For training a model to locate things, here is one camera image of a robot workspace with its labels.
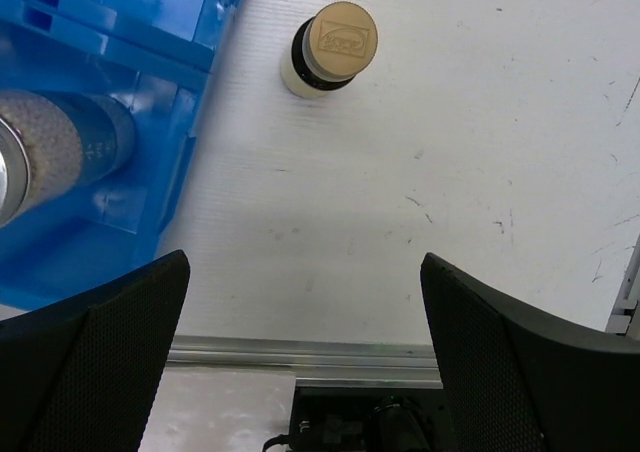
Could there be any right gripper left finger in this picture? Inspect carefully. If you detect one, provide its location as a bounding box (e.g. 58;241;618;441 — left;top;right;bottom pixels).
1;250;190;451

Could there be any blue three-compartment plastic bin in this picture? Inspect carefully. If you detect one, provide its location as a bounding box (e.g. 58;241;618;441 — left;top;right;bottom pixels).
1;0;242;310

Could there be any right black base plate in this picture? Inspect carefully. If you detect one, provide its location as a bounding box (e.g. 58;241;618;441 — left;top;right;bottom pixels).
262;381;458;451

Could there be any silver-cap shaker bottle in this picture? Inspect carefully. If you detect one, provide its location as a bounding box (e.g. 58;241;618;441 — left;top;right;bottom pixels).
1;89;136;225

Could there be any gold-cap yellow bottle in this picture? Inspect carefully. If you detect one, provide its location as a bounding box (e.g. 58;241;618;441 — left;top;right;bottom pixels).
280;1;379;99

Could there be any aluminium front rail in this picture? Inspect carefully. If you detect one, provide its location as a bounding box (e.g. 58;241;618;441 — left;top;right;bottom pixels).
168;336;442;389

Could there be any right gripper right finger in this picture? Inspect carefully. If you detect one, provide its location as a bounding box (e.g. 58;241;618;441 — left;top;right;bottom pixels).
420;253;639;451

